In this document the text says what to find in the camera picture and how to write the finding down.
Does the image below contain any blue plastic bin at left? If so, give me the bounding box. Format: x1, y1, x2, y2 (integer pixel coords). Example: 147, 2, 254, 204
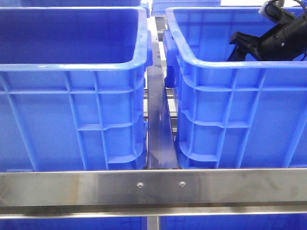
164, 7, 307, 169

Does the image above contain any blue bin lower shelf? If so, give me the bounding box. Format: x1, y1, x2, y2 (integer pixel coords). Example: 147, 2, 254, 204
0, 214, 307, 230

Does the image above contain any distant blue crates row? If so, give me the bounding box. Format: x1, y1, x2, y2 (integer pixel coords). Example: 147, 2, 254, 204
20, 0, 307, 16

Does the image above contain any blue plastic bin with buttons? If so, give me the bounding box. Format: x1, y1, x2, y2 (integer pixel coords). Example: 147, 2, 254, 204
0, 7, 153, 173

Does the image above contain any stainless steel rack rail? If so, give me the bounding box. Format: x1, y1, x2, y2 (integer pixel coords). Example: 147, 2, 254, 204
0, 168, 307, 219

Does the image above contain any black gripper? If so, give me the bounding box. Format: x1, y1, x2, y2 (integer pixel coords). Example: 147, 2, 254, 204
227, 0, 307, 61

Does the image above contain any steel divider bar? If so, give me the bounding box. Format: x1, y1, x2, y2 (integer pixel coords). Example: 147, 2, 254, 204
147, 40, 178, 169

